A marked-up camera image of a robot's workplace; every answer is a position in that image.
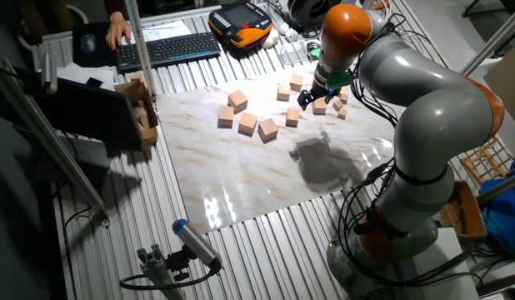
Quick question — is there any orange black teach pendant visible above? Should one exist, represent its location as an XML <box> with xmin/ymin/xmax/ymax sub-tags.
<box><xmin>207</xmin><ymin>1</ymin><xmax>275</xmax><ymax>50</ymax></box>

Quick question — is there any brown cardboard box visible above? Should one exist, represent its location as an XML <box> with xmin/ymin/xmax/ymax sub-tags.
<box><xmin>113</xmin><ymin>78</ymin><xmax>160</xmax><ymax>147</ymax></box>

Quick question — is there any white round object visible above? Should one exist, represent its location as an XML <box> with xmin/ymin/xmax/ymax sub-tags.
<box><xmin>260</xmin><ymin>27</ymin><xmax>281</xmax><ymax>50</ymax></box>

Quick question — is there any aluminium profile post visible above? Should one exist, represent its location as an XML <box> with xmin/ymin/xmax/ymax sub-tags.
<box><xmin>460</xmin><ymin>2</ymin><xmax>515</xmax><ymax>78</ymax></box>
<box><xmin>123</xmin><ymin>0</ymin><xmax>158</xmax><ymax>101</ymax></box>

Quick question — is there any clear plastic container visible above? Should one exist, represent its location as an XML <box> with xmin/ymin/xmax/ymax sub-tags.
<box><xmin>279</xmin><ymin>40</ymin><xmax>309</xmax><ymax>67</ymax></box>

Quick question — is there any person's bare hand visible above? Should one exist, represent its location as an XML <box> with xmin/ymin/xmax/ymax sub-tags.
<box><xmin>105</xmin><ymin>11</ymin><xmax>133</xmax><ymax>52</ymax></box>

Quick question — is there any black filament spool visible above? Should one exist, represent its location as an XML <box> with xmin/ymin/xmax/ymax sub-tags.
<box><xmin>287</xmin><ymin>0</ymin><xmax>340</xmax><ymax>31</ymax></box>

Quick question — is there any black mouse pad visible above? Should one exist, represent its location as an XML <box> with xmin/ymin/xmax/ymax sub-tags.
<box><xmin>71</xmin><ymin>21</ymin><xmax>118</xmax><ymax>68</ymax></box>

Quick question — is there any forearm in dark sleeve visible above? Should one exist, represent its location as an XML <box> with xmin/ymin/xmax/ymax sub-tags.
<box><xmin>102</xmin><ymin>0</ymin><xmax>128</xmax><ymax>17</ymax></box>

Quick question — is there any black computer keyboard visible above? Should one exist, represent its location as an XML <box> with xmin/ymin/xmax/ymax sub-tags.
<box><xmin>114</xmin><ymin>31</ymin><xmax>223</xmax><ymax>75</ymax></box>

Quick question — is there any slanted aluminium profile beam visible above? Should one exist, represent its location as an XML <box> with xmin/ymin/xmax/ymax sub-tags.
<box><xmin>0</xmin><ymin>57</ymin><xmax>112</xmax><ymax>228</ymax></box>

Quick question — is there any white marble pattern mat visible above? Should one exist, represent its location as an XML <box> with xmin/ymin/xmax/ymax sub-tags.
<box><xmin>156</xmin><ymin>62</ymin><xmax>397</xmax><ymax>235</ymax></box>

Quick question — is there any black monitor screen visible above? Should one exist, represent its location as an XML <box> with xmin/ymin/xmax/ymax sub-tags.
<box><xmin>30</xmin><ymin>76</ymin><xmax>147</xmax><ymax>148</ymax></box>

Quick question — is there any white power plug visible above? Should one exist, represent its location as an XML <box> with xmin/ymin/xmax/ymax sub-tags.
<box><xmin>275</xmin><ymin>19</ymin><xmax>301</xmax><ymax>43</ymax></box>

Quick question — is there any dark computer mouse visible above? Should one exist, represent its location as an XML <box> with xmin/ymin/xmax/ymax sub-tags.
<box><xmin>79</xmin><ymin>32</ymin><xmax>98</xmax><ymax>54</ymax></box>

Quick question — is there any silver camera with blue end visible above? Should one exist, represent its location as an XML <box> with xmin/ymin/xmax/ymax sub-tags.
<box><xmin>171</xmin><ymin>217</ymin><xmax>223</xmax><ymax>270</ymax></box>

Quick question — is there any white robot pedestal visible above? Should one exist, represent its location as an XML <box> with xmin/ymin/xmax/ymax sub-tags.
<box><xmin>411</xmin><ymin>227</ymin><xmax>482</xmax><ymax>300</ymax></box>

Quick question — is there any black camera cable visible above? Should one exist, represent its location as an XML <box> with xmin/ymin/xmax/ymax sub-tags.
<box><xmin>118</xmin><ymin>260</ymin><xmax>223</xmax><ymax>292</ymax></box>

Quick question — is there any white paper sheet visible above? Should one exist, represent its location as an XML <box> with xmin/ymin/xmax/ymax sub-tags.
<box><xmin>122</xmin><ymin>19</ymin><xmax>193</xmax><ymax>46</ymax></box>

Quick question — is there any blue bag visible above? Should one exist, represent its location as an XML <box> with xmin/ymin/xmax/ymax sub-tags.
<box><xmin>477</xmin><ymin>160</ymin><xmax>515</xmax><ymax>256</ymax></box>

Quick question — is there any short aluminium mount profile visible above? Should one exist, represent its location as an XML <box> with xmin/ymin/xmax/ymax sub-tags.
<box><xmin>136</xmin><ymin>242</ymin><xmax>188</xmax><ymax>300</ymax></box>

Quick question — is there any silver depth camera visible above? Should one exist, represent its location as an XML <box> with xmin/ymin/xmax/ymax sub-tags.
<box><xmin>39</xmin><ymin>52</ymin><xmax>59</xmax><ymax>96</ymax></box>

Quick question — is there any stack of white papers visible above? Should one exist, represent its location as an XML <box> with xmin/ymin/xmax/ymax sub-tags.
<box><xmin>56</xmin><ymin>62</ymin><xmax>117</xmax><ymax>91</ymax></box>

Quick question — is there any black camera clamp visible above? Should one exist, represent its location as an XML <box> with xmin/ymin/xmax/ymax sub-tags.
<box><xmin>165</xmin><ymin>244</ymin><xmax>197</xmax><ymax>283</ymax></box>

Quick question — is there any wooden lattice rack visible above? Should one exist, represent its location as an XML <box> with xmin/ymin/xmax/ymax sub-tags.
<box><xmin>460</xmin><ymin>135</ymin><xmax>515</xmax><ymax>187</ymax></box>

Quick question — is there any orange brown bin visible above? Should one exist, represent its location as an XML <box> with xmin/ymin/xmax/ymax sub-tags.
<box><xmin>439</xmin><ymin>179</ymin><xmax>488</xmax><ymax>243</ymax></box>

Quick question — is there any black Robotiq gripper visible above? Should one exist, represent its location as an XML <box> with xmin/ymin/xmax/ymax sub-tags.
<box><xmin>297</xmin><ymin>82</ymin><xmax>340</xmax><ymax>112</ymax></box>

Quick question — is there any brown cardboard sheet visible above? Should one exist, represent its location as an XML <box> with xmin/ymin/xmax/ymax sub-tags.
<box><xmin>482</xmin><ymin>39</ymin><xmax>515</xmax><ymax>134</ymax></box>

